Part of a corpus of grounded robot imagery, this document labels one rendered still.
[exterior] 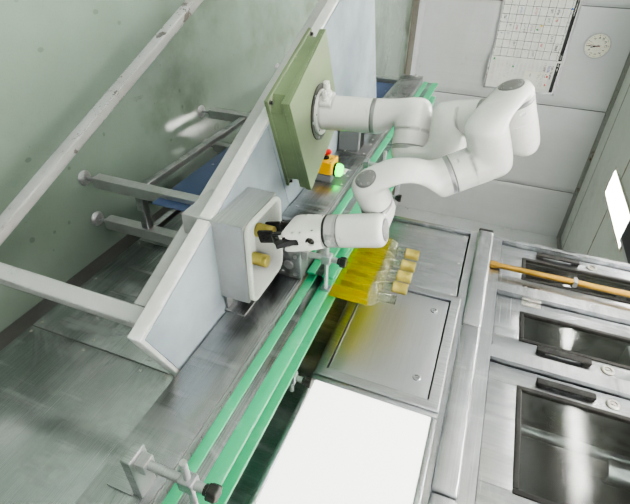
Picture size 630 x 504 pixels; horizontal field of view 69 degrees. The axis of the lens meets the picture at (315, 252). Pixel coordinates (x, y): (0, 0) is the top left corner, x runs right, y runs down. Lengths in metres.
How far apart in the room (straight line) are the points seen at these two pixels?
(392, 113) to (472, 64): 5.83
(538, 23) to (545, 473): 6.15
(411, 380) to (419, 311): 0.28
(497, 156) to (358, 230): 0.32
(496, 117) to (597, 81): 6.20
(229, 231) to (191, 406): 0.38
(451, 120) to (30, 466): 1.28
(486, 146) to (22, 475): 1.24
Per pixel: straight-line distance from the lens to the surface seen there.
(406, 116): 1.27
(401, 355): 1.36
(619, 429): 1.48
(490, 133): 0.98
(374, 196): 0.97
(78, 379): 1.45
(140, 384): 1.38
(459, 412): 1.28
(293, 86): 1.21
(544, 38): 7.00
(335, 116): 1.31
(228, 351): 1.11
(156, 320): 0.97
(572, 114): 7.28
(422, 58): 7.15
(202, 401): 1.03
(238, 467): 1.05
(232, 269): 1.09
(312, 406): 1.23
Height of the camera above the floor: 1.27
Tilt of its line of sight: 17 degrees down
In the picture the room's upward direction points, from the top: 104 degrees clockwise
